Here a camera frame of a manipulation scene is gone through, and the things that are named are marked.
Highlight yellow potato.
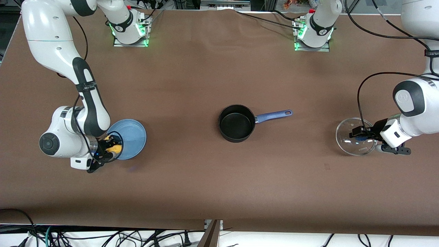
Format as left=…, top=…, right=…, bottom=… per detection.
left=105, top=137, right=122, bottom=154

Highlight glass lid blue knob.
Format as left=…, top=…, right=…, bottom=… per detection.
left=335, top=117, right=378, bottom=156

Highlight blue plate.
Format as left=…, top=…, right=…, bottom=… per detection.
left=106, top=119, right=147, bottom=160

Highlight brown table cover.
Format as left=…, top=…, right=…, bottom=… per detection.
left=0, top=9, right=439, bottom=237

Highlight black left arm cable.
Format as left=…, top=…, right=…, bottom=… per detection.
left=345, top=0, right=439, bottom=130

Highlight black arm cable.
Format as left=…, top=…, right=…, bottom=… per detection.
left=345, top=0, right=439, bottom=130
left=57, top=15, right=124, bottom=162

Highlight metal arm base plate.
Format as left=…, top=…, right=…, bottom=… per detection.
left=113, top=14, right=150, bottom=47
left=294, top=19, right=330, bottom=52

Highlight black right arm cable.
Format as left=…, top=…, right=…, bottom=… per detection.
left=57, top=15, right=124, bottom=162

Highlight black curved cable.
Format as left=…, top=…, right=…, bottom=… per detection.
left=0, top=208, right=36, bottom=247

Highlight black pot blue handle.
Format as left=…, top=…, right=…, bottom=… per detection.
left=218, top=104, right=293, bottom=143

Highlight aluminium post with bracket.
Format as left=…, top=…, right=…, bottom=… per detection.
left=197, top=220, right=224, bottom=247

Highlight black cable on table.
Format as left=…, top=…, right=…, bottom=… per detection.
left=235, top=10, right=304, bottom=30

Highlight aluminium frame rail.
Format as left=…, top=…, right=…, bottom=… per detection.
left=200, top=0, right=251, bottom=11

